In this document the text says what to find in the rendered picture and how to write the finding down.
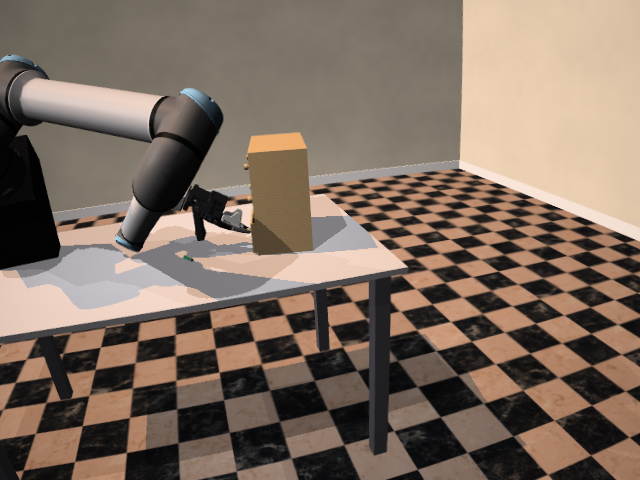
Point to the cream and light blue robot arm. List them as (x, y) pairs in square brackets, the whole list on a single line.
[(180, 129)]

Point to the light wooden chest of drawers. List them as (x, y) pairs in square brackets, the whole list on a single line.
[(278, 169)]

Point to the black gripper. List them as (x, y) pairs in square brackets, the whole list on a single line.
[(205, 201)]

